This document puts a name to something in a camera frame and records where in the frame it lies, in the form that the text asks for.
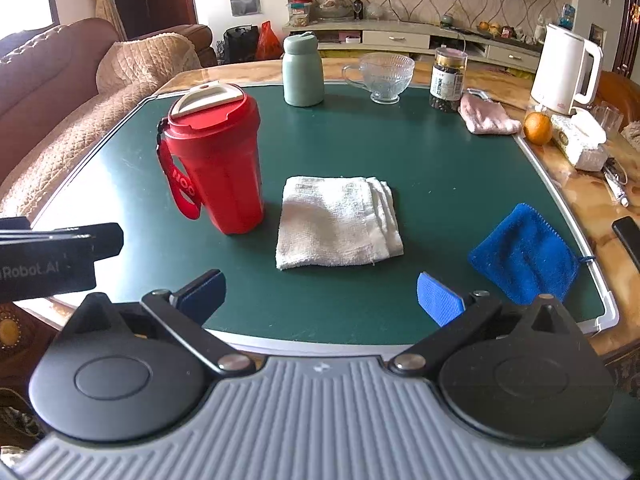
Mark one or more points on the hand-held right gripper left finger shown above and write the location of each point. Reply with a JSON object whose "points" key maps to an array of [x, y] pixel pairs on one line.
{"points": [[201, 294]]}

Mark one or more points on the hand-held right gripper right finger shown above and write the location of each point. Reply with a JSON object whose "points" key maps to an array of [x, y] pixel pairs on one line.
{"points": [[440, 301]]}

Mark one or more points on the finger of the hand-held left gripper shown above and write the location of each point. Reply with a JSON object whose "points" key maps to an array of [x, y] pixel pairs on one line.
{"points": [[102, 241]]}

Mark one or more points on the red cup with white lid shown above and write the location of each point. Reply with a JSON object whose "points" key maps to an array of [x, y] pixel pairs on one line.
{"points": [[215, 170]]}

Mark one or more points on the white towel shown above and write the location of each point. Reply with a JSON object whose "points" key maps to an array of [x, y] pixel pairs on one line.
{"points": [[335, 220]]}

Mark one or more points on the blue microfibre cloth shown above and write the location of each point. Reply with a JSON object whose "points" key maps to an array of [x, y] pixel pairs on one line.
{"points": [[525, 255]]}

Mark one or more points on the brown sofa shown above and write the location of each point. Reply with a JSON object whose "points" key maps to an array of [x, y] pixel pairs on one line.
{"points": [[40, 75]]}

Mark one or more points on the beige quilted sofa cover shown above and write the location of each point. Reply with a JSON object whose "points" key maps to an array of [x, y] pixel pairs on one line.
{"points": [[135, 65]]}

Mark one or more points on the pink cloth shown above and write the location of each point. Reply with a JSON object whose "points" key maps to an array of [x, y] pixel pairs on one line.
{"points": [[485, 117]]}

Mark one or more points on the orange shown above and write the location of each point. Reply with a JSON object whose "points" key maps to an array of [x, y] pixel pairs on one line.
{"points": [[537, 128]]}

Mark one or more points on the black phone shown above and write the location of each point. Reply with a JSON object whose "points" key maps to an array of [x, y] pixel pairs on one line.
{"points": [[629, 240]]}

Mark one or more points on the white tissue box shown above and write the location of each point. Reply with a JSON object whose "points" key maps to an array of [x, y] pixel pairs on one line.
{"points": [[575, 140]]}

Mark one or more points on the clear jar with dark lid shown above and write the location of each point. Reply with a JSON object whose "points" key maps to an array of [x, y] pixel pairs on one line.
{"points": [[447, 85]]}

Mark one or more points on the clear glass cup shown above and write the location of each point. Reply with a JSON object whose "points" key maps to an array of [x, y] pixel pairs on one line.
{"points": [[390, 77]]}

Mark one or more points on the black bag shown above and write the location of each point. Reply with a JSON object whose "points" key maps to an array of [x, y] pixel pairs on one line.
{"points": [[240, 45]]}

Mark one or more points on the pale green bottle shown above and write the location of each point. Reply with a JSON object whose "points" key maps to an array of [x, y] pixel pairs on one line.
{"points": [[302, 75]]}

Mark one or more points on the clear drinking glass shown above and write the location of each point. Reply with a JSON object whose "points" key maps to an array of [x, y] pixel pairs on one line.
{"points": [[607, 117]]}

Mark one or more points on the red plastic bag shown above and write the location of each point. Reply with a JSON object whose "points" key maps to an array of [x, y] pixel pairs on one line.
{"points": [[269, 42]]}

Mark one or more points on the white electric kettle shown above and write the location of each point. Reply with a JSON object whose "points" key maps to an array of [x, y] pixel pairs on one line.
{"points": [[555, 65]]}

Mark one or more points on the white television cabinet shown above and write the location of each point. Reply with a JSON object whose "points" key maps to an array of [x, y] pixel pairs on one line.
{"points": [[395, 37]]}

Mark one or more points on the stack of food containers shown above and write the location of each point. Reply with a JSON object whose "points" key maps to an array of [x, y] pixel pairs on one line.
{"points": [[299, 7]]}

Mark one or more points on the dark glass bottle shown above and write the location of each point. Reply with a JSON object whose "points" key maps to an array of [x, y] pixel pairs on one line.
{"points": [[358, 9]]}

